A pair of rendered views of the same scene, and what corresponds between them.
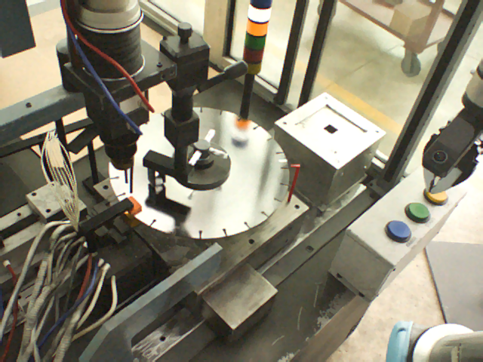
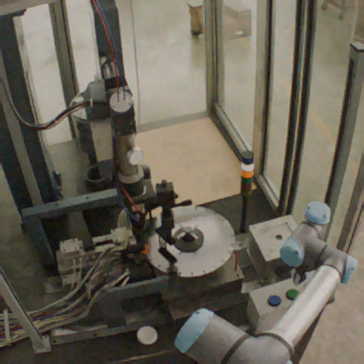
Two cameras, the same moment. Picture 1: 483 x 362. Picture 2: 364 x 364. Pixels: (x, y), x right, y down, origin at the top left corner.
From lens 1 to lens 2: 0.88 m
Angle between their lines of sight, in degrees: 27
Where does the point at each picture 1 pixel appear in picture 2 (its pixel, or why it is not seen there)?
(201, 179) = (183, 246)
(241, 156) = (210, 240)
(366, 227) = (259, 294)
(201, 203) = (176, 258)
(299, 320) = not seen: hidden behind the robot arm
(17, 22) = (107, 166)
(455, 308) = not seen: outside the picture
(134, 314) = (119, 290)
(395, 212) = (281, 291)
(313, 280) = (234, 315)
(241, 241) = (197, 282)
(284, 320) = not seen: hidden behind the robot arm
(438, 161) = (277, 268)
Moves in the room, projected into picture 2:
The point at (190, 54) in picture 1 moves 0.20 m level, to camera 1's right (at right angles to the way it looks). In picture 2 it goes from (163, 193) to (220, 220)
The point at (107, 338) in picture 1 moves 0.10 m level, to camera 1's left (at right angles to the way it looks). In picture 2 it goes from (107, 294) to (84, 280)
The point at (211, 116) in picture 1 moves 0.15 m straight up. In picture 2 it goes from (209, 215) to (209, 185)
